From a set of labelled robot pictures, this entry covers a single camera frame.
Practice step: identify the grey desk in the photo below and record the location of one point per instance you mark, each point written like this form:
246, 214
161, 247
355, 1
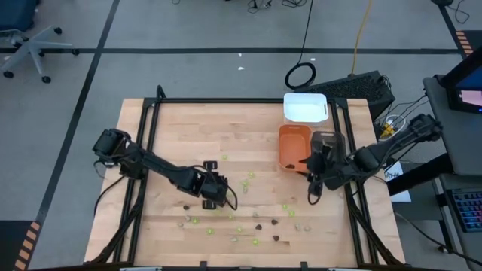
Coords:
455, 150

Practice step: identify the black monitor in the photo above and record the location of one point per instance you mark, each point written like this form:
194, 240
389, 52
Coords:
465, 81

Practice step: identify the orange plastic bin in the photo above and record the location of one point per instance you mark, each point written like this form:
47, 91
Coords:
293, 145

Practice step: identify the blue upholstered seat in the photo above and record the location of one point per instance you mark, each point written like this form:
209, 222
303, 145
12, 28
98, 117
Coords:
15, 13

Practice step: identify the black computer tower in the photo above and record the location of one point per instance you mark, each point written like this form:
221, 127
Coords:
350, 88

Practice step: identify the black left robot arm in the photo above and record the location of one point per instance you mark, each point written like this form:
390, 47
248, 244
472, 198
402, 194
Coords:
158, 169

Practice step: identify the white plastic bin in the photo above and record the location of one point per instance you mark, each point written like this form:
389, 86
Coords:
305, 109

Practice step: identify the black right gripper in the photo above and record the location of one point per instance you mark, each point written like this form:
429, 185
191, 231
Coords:
335, 175

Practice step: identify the grey keyboard shelf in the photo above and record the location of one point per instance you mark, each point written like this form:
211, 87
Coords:
452, 244

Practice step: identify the silver aluminium rail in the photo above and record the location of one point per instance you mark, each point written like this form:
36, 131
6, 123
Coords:
139, 268
344, 268

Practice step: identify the black table edge clamp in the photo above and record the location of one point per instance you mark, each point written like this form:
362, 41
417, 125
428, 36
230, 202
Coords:
301, 265
203, 265

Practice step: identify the dark grey plastic bin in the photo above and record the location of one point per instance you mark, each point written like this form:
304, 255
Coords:
318, 137

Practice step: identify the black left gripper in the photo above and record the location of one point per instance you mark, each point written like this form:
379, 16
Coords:
211, 186

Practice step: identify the white paper sheet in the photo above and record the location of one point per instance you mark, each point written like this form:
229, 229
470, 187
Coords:
393, 173

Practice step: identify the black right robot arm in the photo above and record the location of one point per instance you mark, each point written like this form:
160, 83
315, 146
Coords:
376, 156

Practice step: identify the black desk leg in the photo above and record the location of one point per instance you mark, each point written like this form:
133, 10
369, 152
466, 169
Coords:
418, 176

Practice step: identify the grey office chair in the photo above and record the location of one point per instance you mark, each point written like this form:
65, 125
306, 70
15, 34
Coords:
32, 47

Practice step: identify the yellow power plug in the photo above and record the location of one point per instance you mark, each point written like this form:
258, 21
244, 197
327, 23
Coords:
388, 130

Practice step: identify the backlit keyboard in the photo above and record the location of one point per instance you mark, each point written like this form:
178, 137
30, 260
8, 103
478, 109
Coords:
468, 209

